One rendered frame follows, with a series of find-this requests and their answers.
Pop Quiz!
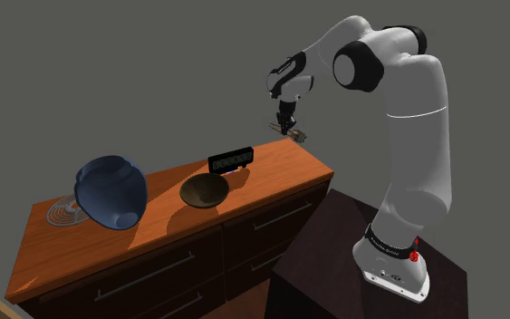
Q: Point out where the dark robot stand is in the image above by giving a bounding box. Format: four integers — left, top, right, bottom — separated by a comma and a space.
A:
264, 188, 470, 319

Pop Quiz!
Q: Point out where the orange-topped chest of drawers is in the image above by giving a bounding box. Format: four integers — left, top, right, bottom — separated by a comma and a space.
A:
5, 137, 335, 319

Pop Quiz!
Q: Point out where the grey round trivet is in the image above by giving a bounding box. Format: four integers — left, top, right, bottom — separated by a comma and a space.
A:
45, 194, 90, 228

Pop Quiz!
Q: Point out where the black digital clock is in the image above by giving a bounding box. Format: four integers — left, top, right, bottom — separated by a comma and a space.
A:
207, 146, 255, 176

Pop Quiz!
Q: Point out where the blue round vase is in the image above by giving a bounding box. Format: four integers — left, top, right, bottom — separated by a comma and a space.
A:
73, 154, 149, 231

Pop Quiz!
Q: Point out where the dark brown bowl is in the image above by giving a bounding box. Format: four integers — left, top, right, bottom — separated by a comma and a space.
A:
178, 172, 231, 210

